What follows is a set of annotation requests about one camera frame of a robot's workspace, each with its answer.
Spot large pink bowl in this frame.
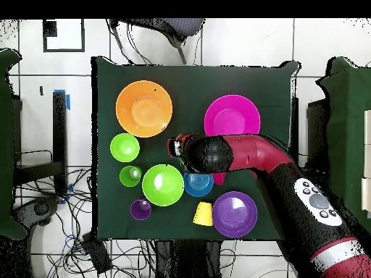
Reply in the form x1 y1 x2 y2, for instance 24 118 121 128
204 94 262 138

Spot green cup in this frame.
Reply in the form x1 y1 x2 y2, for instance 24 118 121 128
119 165 143 188

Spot grey office chair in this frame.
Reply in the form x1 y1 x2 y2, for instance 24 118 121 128
107 18 206 65

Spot yellow cup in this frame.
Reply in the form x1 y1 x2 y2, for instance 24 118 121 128
192 201 214 227

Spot small red bowl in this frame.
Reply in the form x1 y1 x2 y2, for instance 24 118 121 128
212 172 228 186

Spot green-clothed side table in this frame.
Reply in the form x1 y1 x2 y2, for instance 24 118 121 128
315 56 371 232
0 48 28 240

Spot black square frame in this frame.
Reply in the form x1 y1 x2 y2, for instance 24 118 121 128
42 19 86 54

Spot small blue bowl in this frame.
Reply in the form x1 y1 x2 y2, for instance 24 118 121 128
183 171 214 198

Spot medium green bowl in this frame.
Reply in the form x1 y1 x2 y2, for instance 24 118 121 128
141 164 186 208

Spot small green bowl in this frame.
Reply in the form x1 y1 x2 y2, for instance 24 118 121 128
109 132 141 164

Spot black metal stand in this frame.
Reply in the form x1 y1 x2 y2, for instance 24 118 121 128
12 90 69 195

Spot blue tape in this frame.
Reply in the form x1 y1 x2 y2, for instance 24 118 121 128
54 89 71 111

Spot purple cup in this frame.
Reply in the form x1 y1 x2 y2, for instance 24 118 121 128
129 198 153 222

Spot black power strip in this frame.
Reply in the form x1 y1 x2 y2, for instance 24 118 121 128
81 232 113 275

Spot black caster leg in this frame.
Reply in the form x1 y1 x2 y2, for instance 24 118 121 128
12 195 61 227

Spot large orange bowl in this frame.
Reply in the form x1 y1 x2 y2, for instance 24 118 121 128
115 80 174 139

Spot dark green tablecloth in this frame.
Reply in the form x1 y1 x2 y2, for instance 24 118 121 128
90 55 300 242

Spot purple bowl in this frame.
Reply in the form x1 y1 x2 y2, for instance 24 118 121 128
212 190 259 239

